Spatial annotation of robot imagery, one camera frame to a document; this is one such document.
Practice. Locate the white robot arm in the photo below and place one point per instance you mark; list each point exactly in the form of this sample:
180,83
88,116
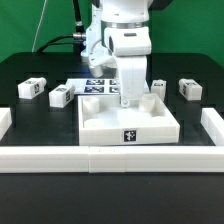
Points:
122,14

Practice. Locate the white U-shaped obstacle fence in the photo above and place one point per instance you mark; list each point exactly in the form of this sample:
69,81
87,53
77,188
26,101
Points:
39,142

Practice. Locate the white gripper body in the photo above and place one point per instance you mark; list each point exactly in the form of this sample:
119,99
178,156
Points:
129,48

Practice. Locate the white square tabletop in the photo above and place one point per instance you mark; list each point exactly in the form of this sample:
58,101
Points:
103,121

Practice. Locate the white marker base plate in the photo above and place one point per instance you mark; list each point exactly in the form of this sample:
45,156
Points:
93,86

